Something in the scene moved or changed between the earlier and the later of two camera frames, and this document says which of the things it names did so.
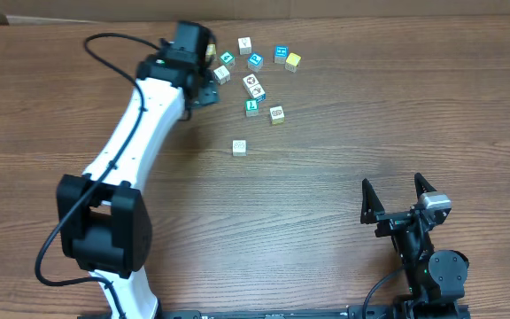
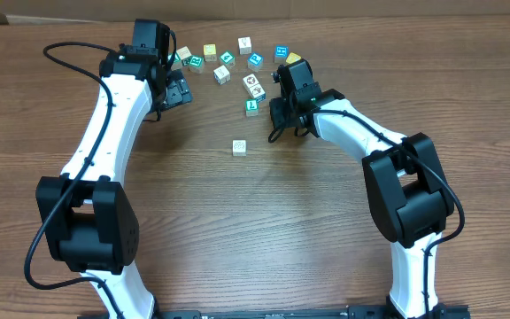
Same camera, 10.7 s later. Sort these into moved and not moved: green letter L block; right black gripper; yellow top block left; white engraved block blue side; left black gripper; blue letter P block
Moved: right black gripper; left black gripper
Not moved: yellow top block left; green letter L block; white engraved block blue side; blue letter P block
